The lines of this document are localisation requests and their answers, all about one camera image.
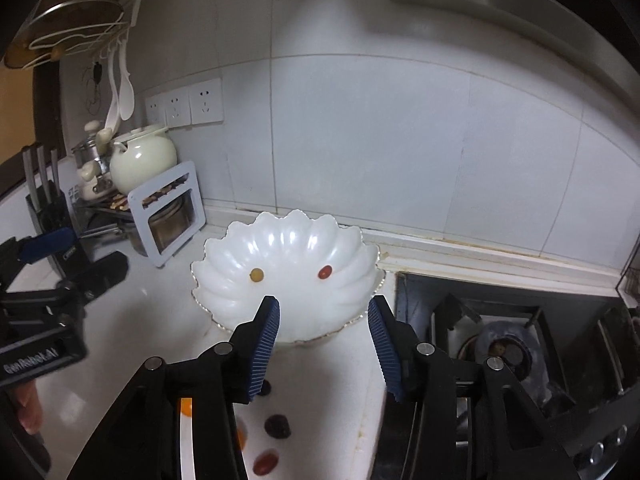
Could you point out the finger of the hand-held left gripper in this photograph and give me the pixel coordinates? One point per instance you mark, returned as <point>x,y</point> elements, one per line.
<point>47,245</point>
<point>100,271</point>

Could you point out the yellow longan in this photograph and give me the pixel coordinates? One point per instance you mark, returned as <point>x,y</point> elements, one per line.
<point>256,274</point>

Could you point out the steel range hood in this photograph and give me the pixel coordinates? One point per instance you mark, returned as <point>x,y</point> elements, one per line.
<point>500,0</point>

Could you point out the white wall outlet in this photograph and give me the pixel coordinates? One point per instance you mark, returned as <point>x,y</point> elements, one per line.
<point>177,107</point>
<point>154,111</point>
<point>206,100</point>

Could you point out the steel pot with cream knob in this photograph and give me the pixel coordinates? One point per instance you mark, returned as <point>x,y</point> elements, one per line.
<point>85,152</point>

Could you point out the cream ceramic teapot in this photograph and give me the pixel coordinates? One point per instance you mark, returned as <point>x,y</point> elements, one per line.
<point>142,160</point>

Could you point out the red grape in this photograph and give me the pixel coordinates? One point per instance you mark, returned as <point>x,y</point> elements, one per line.
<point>325,272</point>

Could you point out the black gas stove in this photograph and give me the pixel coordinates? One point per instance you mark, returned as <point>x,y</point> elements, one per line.
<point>500,320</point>

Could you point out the black hanging tool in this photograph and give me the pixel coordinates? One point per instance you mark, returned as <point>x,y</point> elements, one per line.
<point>95,72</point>

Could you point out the wooden cutting board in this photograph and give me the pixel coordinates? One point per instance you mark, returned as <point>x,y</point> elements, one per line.
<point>50,30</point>

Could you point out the white rice paddle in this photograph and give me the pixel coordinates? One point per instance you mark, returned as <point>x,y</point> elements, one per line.
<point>113,105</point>
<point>126,92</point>

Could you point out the glass jar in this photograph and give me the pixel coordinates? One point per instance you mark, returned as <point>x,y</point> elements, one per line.
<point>170,224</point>

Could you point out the dark purple plum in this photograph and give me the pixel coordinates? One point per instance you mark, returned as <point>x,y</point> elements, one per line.
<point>278,426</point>
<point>265,462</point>
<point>266,389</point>

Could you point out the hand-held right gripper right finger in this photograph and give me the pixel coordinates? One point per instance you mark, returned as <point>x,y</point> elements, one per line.
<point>385,350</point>

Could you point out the orange tangerine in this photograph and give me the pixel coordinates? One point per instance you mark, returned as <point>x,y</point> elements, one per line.
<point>186,406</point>
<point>241,435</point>

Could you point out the white scalloped bowl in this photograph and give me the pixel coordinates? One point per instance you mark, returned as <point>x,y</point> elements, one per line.
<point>290,255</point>

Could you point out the black knife block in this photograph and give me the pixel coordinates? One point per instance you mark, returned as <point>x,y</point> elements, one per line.
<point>50,215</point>

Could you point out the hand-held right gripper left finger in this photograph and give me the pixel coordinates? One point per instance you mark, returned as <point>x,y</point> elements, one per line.
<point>265,350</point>

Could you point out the person's left hand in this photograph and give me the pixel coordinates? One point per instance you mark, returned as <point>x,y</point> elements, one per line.
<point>27,407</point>

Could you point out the white storage rack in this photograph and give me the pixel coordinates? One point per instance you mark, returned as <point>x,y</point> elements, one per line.
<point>142,220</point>

